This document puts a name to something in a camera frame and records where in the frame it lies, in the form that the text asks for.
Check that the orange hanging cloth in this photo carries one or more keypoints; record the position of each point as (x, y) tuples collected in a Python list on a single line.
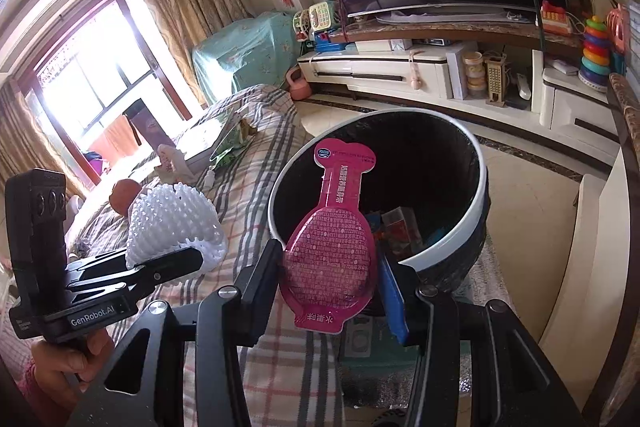
[(117, 137)]

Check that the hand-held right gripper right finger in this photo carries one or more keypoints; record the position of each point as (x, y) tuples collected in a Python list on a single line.
[(392, 307)]

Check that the stack of clear plastic boxes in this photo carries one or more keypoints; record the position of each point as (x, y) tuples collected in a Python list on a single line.
[(622, 32)]

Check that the stack of small jars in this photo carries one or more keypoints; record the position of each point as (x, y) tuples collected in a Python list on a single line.
[(473, 74)]

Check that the pink kettlebell toy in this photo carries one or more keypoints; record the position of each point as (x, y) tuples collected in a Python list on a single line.
[(299, 84)]

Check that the person's left hand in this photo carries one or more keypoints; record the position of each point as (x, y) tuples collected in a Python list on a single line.
[(65, 367)]

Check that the white foam fruit net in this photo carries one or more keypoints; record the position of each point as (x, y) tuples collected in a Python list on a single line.
[(170, 222)]

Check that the white bin with black bag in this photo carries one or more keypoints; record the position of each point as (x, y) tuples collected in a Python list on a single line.
[(425, 167)]

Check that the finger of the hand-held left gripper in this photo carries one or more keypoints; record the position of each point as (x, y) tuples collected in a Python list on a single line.
[(150, 264), (140, 288)]

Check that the blue toy cash register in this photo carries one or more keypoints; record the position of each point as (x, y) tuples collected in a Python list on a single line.
[(327, 43)]

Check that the red apple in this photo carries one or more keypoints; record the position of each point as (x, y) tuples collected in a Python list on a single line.
[(125, 199)]

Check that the yellow toy telephone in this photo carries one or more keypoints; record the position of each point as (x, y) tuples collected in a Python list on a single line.
[(325, 16)]

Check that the brown framed balcony door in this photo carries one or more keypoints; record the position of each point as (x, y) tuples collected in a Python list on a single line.
[(75, 72)]

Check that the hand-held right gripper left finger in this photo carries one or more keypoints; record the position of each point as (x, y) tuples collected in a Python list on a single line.
[(260, 292)]

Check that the colourful wheel toy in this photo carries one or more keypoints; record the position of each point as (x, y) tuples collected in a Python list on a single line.
[(300, 24)]

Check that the pink jelly pouch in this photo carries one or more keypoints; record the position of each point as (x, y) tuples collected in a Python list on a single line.
[(327, 247)]

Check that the white crumpled wrapper red print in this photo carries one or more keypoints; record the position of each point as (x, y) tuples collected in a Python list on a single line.
[(172, 164)]

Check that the white television cabinet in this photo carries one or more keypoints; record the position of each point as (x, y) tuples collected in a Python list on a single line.
[(390, 74)]

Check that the teal covered furniture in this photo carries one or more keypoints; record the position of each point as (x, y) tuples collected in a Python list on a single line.
[(240, 52)]

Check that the wooden lattice box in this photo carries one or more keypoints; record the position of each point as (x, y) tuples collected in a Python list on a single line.
[(495, 79)]

